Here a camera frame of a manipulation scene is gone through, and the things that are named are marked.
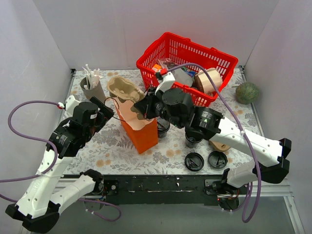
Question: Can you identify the black coffee lid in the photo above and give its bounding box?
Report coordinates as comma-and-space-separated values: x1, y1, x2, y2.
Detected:
184, 152, 204, 172
208, 151, 228, 169
156, 117, 170, 132

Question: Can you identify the orange paper gift bag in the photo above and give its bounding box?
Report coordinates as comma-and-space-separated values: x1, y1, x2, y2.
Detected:
106, 97, 158, 154

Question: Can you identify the black paper coffee cup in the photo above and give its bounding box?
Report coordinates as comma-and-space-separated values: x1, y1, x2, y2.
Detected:
185, 133, 202, 148

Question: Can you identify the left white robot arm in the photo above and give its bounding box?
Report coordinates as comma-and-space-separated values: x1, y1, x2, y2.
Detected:
5, 96, 114, 234

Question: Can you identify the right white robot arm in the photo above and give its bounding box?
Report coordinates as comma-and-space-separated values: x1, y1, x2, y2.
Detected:
134, 88, 292, 194

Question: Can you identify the grey crumpled bag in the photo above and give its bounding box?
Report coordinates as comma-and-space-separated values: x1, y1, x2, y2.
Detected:
171, 68, 194, 87

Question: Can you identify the grey cup with straws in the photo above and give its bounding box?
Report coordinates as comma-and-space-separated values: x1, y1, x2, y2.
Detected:
80, 64, 106, 102

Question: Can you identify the beige tape roll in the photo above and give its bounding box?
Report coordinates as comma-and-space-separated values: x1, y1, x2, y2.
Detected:
194, 68, 223, 94

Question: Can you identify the orange snack packet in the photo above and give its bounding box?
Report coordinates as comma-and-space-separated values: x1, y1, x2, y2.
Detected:
152, 64, 162, 73

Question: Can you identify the floral patterned table mat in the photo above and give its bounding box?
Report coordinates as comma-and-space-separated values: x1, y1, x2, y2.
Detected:
64, 68, 261, 175

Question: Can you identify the brown cardboard cup carrier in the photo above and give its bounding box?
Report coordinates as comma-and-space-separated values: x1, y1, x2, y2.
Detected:
209, 140, 231, 152

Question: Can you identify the red plastic shopping basket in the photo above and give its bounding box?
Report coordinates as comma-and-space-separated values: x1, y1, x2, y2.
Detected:
136, 32, 239, 108

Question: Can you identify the green round melon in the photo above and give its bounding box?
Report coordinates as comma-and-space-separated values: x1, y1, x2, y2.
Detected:
235, 82, 260, 105

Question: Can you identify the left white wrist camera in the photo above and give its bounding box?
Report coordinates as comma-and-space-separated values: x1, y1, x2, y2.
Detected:
57, 95, 80, 115

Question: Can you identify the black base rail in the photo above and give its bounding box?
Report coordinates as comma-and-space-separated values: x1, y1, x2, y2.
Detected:
75, 174, 244, 207

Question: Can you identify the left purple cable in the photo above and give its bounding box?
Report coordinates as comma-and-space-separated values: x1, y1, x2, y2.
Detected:
0, 100, 122, 222

